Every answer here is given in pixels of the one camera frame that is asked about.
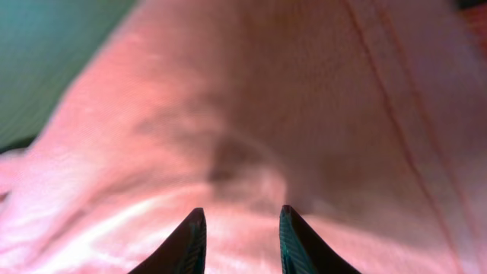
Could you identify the orange polo shirt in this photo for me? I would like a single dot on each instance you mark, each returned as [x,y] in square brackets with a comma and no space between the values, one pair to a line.
[368,117]

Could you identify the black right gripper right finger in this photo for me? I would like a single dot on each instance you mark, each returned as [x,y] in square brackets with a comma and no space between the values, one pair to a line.
[303,251]

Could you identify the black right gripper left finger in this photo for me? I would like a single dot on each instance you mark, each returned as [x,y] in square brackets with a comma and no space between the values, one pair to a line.
[184,250]

